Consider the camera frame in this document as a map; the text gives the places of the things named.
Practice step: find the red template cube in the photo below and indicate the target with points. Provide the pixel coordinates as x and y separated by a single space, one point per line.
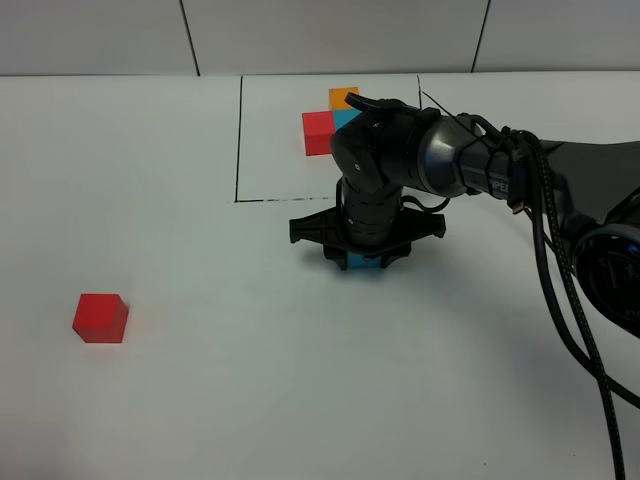
318 128

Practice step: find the blue template cube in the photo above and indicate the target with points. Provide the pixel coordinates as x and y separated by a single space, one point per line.
343 117

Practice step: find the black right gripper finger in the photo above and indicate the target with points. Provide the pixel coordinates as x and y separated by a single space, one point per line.
337 256
393 255

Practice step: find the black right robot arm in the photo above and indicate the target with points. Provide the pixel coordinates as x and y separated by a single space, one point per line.
590 193

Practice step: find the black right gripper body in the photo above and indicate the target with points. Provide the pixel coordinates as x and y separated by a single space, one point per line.
329 229

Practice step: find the orange template cube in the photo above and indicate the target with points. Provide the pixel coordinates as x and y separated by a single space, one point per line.
337 97

